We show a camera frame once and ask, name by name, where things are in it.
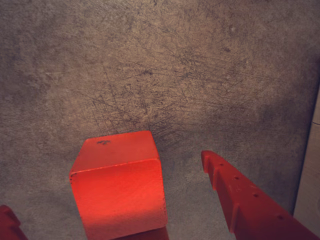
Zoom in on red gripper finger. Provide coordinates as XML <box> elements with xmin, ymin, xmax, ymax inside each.
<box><xmin>0</xmin><ymin>204</ymin><xmax>28</xmax><ymax>240</ymax></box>
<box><xmin>201</xmin><ymin>149</ymin><xmax>320</xmax><ymax>240</ymax></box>

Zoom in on red wooden cube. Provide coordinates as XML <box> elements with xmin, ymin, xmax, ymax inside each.
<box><xmin>69</xmin><ymin>130</ymin><xmax>168</xmax><ymax>240</ymax></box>

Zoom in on wooden shape sorter box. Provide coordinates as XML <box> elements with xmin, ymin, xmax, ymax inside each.
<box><xmin>292</xmin><ymin>84</ymin><xmax>320</xmax><ymax>226</ymax></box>

